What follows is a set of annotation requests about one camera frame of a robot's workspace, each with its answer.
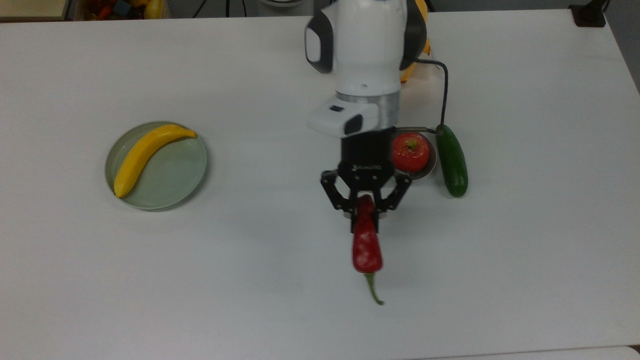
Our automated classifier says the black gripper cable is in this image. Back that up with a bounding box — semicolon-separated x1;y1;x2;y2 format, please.
413;57;450;136

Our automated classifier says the black stand base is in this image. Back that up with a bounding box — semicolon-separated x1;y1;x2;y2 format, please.
569;0;609;28

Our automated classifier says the box of toy fruit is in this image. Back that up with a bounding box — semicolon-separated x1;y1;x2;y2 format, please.
74;0;167;21

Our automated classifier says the small metal bowl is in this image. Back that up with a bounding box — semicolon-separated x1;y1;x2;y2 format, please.
394;127;438;182

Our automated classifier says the red apple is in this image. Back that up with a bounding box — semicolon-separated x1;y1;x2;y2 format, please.
391;132;431;174

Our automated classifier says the green cucumber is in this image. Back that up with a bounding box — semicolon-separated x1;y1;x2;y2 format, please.
435;123;469;198

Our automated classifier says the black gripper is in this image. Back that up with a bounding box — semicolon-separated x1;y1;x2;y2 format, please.
320;127;414;235

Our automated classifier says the wooden board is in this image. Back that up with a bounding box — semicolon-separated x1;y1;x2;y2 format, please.
0;0;70;22

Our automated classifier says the pale green plastic plate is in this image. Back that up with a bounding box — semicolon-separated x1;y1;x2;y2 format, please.
104;120;209;212

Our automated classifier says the red chili pepper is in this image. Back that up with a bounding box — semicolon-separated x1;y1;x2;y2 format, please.
351;194;386;306

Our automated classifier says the orange dinosaur plush toy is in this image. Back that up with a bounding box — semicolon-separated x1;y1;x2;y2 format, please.
399;0;432;84

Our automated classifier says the yellow banana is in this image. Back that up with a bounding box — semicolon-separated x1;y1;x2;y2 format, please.
113;123;198;199

